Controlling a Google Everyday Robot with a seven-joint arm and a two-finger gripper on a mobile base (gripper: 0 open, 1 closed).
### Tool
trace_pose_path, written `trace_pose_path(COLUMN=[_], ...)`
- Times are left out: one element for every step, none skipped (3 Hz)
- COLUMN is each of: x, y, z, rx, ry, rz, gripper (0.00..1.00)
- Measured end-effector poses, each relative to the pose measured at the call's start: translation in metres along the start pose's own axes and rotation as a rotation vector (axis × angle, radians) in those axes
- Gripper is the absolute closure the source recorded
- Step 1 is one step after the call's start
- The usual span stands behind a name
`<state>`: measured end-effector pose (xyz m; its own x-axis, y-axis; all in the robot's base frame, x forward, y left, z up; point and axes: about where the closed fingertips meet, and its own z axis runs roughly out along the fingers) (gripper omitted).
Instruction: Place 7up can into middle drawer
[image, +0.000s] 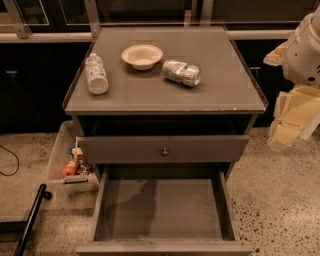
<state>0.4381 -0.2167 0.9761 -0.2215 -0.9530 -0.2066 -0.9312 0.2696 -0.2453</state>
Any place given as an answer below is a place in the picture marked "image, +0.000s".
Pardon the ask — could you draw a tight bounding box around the clear plastic storage bin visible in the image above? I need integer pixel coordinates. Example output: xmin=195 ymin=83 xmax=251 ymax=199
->
xmin=46 ymin=121 xmax=99 ymax=194

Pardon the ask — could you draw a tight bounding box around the open grey middle drawer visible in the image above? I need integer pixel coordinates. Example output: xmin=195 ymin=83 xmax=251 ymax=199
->
xmin=77 ymin=166 xmax=252 ymax=256

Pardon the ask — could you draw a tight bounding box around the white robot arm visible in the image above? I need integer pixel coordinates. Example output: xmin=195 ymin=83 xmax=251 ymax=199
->
xmin=264 ymin=8 xmax=320 ymax=151

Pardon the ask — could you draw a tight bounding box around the orange toy fruit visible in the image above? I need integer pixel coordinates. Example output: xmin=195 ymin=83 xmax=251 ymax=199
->
xmin=62 ymin=163 xmax=76 ymax=177

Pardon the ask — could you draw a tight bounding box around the grey top drawer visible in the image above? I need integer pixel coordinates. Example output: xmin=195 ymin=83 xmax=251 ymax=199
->
xmin=78 ymin=135 xmax=249 ymax=164

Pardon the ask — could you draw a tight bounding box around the clear plastic water bottle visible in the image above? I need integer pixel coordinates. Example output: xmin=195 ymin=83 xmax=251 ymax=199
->
xmin=85 ymin=53 xmax=109 ymax=95

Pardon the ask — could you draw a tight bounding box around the black metal stand leg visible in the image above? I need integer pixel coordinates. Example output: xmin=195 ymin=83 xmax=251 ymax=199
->
xmin=0 ymin=184 xmax=52 ymax=256

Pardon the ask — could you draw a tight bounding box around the grey drawer cabinet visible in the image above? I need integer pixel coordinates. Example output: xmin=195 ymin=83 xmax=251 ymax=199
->
xmin=62 ymin=26 xmax=269 ymax=256

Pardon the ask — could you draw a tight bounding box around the white paper bowl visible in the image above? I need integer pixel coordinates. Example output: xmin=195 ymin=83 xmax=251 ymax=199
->
xmin=121 ymin=44 xmax=163 ymax=71

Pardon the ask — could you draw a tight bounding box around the brown snack package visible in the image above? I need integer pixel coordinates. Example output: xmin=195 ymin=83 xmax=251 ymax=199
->
xmin=72 ymin=147 xmax=90 ymax=175

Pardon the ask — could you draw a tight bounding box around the black floor cable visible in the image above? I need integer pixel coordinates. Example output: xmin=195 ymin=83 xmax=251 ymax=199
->
xmin=0 ymin=145 xmax=21 ymax=178

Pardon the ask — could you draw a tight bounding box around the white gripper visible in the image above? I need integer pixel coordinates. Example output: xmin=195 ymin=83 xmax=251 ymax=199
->
xmin=263 ymin=22 xmax=320 ymax=151

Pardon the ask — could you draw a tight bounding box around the round brass drawer knob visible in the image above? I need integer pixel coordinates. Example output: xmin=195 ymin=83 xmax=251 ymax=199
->
xmin=161 ymin=148 xmax=169 ymax=157

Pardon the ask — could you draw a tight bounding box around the metal window railing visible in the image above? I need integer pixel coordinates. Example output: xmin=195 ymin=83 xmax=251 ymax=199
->
xmin=0 ymin=0 xmax=320 ymax=44

